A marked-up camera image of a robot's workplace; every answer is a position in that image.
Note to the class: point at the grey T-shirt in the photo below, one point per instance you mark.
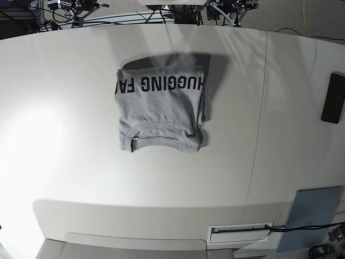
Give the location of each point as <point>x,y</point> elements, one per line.
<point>161,102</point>

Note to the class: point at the blue-grey tablet board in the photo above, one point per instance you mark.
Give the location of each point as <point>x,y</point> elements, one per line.
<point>310,207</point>

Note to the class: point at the black device bottom right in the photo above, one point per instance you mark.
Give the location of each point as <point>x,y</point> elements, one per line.
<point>323,251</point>

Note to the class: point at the black phone on table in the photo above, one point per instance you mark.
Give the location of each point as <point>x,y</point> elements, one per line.
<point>334,100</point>

